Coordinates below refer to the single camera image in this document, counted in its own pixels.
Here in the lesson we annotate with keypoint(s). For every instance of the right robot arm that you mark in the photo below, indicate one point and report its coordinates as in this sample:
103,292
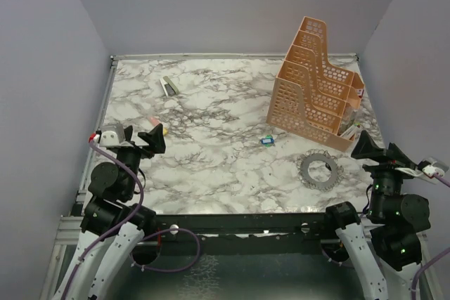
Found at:
387,262

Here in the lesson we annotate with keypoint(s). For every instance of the items in organizer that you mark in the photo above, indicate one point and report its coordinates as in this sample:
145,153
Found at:
349,124

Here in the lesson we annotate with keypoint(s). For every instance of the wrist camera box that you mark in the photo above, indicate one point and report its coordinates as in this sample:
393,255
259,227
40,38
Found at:
431,166
109,136

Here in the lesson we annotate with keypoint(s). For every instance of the blue green key tags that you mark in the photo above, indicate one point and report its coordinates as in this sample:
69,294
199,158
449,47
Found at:
267,141

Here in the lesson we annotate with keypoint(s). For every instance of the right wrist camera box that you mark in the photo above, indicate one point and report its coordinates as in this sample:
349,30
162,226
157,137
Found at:
431,166

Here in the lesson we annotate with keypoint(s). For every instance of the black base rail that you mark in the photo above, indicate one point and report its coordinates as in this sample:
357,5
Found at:
222,234

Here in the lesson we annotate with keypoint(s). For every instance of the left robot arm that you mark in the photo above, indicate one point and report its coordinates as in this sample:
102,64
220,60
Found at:
118,179

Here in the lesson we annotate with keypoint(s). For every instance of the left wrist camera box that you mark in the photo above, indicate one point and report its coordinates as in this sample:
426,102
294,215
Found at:
109,136

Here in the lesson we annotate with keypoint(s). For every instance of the pink yellow highlighter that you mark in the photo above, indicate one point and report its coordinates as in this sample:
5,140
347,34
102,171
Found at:
155,122

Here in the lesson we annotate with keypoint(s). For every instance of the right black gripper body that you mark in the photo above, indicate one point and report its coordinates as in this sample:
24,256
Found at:
385,171

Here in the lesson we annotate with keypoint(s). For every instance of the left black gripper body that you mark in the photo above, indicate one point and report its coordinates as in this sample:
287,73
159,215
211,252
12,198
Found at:
130,156

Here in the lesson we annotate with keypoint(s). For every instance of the peach plastic file organizer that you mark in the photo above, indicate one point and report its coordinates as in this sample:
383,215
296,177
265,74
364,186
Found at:
311,97

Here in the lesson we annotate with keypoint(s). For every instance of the grey white stapler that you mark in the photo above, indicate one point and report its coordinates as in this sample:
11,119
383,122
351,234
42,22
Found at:
168,87

